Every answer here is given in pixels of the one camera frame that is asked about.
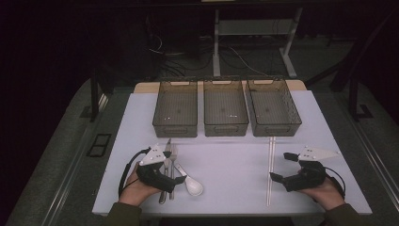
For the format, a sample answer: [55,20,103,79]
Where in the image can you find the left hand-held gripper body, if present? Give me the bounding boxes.
[136,144,177,194]

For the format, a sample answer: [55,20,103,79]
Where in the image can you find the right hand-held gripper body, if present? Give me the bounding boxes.
[281,145,342,193]

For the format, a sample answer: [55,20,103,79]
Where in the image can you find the translucent grey plastic bin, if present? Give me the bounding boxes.
[152,79,199,138]
[247,78,303,137]
[202,78,250,137]

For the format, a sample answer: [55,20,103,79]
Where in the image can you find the person's left hand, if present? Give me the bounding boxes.
[118,163,162,207]

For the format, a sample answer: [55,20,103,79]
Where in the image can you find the person's right hand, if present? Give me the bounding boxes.
[297,177,346,212]

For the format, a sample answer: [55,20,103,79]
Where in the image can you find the metal fork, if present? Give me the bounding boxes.
[168,143,179,202]

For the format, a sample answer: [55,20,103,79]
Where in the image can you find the metal table knife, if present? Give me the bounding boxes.
[158,137,173,205]

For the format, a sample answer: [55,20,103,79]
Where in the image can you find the metal spoon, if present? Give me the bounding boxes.
[174,163,205,198]

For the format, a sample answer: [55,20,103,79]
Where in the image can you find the black metal stand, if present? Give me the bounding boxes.
[347,74,375,122]

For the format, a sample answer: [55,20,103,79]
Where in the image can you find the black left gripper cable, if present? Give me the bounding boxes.
[118,147,152,199]

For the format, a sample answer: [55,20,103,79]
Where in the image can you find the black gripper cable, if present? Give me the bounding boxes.
[323,166,347,201]
[118,147,152,199]

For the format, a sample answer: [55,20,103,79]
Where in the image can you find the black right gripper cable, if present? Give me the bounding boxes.
[323,166,347,201]

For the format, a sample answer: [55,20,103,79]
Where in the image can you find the black floor frame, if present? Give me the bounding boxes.
[87,133,113,158]

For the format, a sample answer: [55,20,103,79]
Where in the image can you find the black floor cables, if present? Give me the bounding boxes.
[156,51,215,79]

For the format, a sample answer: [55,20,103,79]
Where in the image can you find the white floor cable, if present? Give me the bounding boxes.
[230,46,269,77]

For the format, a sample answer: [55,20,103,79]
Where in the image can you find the white metal desk frame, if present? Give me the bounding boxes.
[212,8,304,79]

